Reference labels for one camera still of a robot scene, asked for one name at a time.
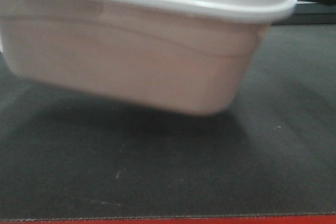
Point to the dark grey table mat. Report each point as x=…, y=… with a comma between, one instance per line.
x=67, y=155

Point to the red table edge strip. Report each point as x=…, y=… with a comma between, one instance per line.
x=232, y=220

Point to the black metal frame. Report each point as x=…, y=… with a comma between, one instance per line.
x=311, y=12

